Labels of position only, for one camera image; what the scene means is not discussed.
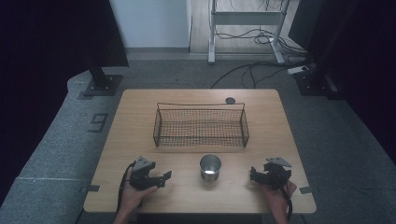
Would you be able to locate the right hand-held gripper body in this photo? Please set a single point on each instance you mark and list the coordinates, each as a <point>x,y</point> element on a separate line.
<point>277,174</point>

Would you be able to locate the black stand with square base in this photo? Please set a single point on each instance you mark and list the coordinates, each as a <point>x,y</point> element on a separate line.
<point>104,84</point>
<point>313,82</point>

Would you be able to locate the person's left hand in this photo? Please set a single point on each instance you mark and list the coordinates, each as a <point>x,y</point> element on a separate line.
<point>132,199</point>

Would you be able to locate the black curtain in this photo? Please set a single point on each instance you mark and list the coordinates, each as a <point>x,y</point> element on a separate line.
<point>367,62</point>
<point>46,46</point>

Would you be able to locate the person's right hand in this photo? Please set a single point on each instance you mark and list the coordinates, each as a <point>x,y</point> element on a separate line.
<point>278,200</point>

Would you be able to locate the dark round table grommet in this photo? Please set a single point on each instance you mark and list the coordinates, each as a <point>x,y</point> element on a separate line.
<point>230,100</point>

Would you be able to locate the dark tape strip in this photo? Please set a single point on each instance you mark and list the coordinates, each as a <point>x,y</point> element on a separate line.
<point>305,189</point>
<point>93,188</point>

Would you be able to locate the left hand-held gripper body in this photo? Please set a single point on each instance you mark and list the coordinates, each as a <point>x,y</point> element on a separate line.
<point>141,174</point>

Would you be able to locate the shiny metal cup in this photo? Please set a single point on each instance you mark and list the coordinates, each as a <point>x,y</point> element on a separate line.
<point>210,174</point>

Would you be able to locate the white power strip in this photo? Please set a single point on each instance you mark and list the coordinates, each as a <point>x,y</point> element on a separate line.
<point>297,70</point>

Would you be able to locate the white metal desk frame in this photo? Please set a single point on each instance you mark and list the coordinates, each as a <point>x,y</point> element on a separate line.
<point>246,18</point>

